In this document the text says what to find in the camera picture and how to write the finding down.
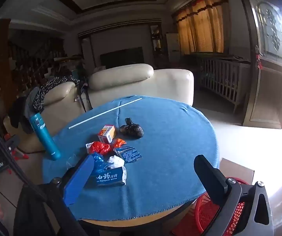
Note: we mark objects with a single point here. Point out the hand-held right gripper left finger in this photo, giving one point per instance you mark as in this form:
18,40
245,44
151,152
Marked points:
78,179

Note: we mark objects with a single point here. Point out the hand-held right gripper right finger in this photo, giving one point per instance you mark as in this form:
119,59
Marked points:
211,177

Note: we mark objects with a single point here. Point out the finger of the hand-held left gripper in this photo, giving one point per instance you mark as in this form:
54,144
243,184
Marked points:
12,143

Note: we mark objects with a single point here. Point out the clear plastic wrapper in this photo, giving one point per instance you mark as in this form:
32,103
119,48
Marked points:
71,162

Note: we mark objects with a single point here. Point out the blue plastic bag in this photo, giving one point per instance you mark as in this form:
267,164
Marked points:
99,163

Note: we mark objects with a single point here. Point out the blue and white toothpaste box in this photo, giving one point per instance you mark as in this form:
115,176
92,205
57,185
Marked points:
109,177

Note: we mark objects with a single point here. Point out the red mesh plastic basket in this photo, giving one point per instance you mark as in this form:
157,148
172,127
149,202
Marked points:
207,213

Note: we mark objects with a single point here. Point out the red plastic bag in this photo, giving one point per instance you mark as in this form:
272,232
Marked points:
100,148

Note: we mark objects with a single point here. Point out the white plastic bag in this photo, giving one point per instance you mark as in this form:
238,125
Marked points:
116,161

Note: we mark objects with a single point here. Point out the small dark blue carton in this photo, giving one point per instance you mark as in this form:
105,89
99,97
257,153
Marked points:
128,154

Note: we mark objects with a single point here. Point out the cardboard box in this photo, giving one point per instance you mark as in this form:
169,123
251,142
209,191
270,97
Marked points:
239,169

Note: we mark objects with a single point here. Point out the teal water bottle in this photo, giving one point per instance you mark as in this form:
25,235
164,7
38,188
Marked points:
45,137

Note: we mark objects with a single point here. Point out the grey cloth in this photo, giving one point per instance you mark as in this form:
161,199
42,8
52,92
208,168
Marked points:
30,103

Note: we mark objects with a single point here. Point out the orange and white small box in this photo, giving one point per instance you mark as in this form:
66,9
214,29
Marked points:
106,134

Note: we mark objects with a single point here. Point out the blue tablecloth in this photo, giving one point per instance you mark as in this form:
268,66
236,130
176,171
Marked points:
168,132

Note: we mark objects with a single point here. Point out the round wooden table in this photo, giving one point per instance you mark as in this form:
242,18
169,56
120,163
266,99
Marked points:
155,214

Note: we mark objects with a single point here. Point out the black and white patterned cloth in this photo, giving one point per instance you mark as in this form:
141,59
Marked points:
50,86

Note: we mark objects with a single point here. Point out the thin white stick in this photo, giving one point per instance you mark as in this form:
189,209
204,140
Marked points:
106,112

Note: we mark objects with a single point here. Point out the knotted black plastic bag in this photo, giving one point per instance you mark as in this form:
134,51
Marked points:
132,130

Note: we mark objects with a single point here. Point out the wooden staircase railing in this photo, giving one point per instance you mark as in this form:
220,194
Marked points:
33,64

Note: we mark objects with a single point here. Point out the wooden baby crib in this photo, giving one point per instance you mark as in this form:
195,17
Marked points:
222,78

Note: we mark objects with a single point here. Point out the cream leather sofa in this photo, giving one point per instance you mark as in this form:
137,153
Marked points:
136,83

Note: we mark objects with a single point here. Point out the wooden door with glass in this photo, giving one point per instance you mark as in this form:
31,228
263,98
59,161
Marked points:
268,66

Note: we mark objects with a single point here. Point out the red door ornament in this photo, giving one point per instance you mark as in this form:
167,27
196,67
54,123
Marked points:
258,59

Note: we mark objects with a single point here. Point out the black television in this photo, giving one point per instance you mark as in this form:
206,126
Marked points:
122,57

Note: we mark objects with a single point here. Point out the white standing air conditioner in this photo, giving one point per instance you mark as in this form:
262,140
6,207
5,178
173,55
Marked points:
173,48

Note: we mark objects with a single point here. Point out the orange curtain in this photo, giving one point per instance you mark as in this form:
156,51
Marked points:
200,24

